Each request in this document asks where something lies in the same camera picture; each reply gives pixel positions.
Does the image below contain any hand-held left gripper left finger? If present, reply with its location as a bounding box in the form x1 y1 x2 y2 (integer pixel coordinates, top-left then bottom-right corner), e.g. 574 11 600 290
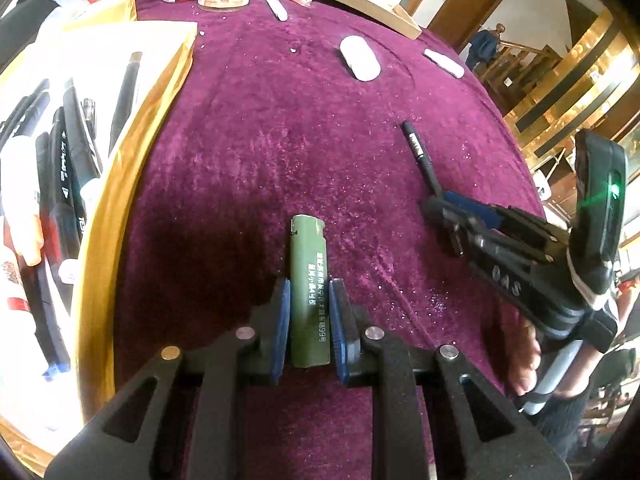
45 277 292 480

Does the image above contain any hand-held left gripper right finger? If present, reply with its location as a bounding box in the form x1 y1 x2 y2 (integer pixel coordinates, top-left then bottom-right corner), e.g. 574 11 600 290
329 277 573 480

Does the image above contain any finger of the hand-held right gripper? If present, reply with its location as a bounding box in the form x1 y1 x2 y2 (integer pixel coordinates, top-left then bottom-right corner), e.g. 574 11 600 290
419 196 485 257
442 190 506 231

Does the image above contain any green lighter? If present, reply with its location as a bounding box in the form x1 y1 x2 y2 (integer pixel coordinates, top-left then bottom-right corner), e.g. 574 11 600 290
289 215 332 367

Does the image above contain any slim black pen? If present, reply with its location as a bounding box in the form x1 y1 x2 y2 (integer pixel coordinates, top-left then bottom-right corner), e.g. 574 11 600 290
402 121 443 196

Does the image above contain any yellow-taped white foam box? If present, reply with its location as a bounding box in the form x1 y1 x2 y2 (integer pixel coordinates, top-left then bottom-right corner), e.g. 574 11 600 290
0 20 198 476

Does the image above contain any pile of marker pens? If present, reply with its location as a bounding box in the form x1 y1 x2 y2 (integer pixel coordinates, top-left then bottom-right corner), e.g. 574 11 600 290
0 52 143 378

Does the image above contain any person's right forearm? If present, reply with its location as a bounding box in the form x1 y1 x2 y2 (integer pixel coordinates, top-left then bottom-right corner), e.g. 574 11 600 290
545 340 626 411

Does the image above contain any person's right hand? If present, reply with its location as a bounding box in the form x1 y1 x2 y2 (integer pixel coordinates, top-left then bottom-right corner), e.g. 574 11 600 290
505 317 543 396

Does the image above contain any white tube on table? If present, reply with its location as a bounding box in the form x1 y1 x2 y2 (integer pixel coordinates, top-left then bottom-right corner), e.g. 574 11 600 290
424 49 465 79

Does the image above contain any golden stair railing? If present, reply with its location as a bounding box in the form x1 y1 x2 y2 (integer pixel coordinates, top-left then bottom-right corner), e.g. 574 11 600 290
502 7 640 171

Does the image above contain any white pill bottle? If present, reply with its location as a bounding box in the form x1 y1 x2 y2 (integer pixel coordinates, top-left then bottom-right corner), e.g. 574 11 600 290
340 35 381 82

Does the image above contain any purple velvet tablecloth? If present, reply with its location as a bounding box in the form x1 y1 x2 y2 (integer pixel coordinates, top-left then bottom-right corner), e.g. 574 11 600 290
112 0 546 480

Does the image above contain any brown wooden door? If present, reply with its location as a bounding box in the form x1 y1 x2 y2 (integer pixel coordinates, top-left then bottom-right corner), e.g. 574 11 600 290
430 0 506 53

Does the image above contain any tan packing tape roll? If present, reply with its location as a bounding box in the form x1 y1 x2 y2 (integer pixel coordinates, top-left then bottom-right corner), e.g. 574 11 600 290
65 0 138 31

